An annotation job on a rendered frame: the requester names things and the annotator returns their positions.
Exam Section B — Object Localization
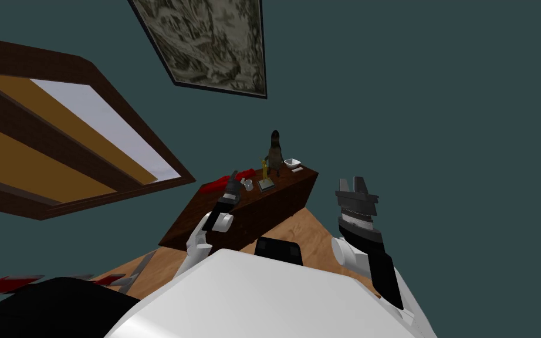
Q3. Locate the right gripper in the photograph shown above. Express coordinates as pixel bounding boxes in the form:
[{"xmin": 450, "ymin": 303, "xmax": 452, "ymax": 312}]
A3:
[{"xmin": 335, "ymin": 175, "xmax": 379, "ymax": 221}]

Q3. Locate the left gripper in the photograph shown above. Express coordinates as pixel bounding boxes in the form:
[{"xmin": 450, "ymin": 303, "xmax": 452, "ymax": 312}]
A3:
[{"xmin": 224, "ymin": 171, "xmax": 244, "ymax": 196}]

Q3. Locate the red flat cloth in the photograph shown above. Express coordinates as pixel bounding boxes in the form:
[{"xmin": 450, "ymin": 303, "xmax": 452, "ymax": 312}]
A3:
[{"xmin": 200, "ymin": 168, "xmax": 258, "ymax": 194}]

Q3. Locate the gold statuette on grey base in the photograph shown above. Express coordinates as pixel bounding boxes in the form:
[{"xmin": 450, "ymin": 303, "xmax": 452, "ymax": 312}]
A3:
[{"xmin": 257, "ymin": 159, "xmax": 276, "ymax": 193}]

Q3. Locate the dark brown wooden table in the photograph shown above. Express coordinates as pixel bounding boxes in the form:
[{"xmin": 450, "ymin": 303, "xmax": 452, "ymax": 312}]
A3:
[{"xmin": 157, "ymin": 164, "xmax": 320, "ymax": 253}]

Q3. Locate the dark brown figurine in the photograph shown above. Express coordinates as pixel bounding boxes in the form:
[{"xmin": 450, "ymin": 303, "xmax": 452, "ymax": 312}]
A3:
[{"xmin": 264, "ymin": 130, "xmax": 285, "ymax": 178}]

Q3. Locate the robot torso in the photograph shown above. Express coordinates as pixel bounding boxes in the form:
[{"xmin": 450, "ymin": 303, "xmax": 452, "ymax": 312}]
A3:
[{"xmin": 105, "ymin": 236, "xmax": 421, "ymax": 338}]

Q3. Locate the black framed wall picture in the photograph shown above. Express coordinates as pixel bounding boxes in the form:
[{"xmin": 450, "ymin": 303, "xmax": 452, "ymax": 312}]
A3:
[{"xmin": 127, "ymin": 0, "xmax": 269, "ymax": 100}]

